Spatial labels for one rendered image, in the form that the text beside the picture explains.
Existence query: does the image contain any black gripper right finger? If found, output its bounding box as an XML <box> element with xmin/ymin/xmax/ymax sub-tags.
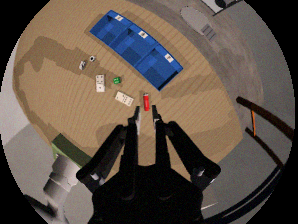
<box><xmin>152</xmin><ymin>105</ymin><xmax>221</xmax><ymax>200</ymax></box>

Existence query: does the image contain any white domino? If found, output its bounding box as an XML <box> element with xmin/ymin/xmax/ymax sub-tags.
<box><xmin>115</xmin><ymin>91</ymin><xmax>134</xmax><ymax>106</ymax></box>
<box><xmin>96</xmin><ymin>75</ymin><xmax>105</xmax><ymax>92</ymax></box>

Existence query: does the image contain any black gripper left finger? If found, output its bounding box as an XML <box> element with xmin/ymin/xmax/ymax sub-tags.
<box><xmin>76</xmin><ymin>106</ymin><xmax>141</xmax><ymax>201</ymax></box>

